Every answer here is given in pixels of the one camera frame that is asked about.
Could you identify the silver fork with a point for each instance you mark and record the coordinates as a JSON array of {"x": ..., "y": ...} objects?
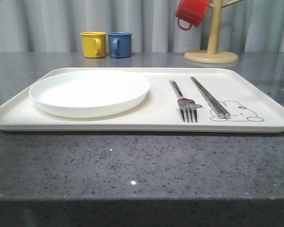
[{"x": 187, "y": 107}]

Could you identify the white round plate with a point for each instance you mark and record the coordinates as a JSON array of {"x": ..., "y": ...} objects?
[{"x": 90, "y": 93}]

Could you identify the silver chopstick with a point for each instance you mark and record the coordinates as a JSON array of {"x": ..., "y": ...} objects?
[
  {"x": 214, "y": 98},
  {"x": 209, "y": 99}
]

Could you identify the blue mug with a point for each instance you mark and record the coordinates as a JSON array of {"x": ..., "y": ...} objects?
[{"x": 120, "y": 44}]

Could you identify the yellow mug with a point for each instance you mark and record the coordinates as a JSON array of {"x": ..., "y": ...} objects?
[{"x": 94, "y": 44}]

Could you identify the wooden mug tree stand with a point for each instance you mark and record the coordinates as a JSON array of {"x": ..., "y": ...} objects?
[{"x": 211, "y": 55}]

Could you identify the cream rabbit serving tray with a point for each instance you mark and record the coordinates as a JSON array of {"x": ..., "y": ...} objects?
[{"x": 228, "y": 102}]

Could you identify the red mug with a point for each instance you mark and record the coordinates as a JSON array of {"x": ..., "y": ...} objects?
[{"x": 191, "y": 11}]

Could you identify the grey curtain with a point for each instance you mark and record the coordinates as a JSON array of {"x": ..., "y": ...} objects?
[{"x": 56, "y": 25}]

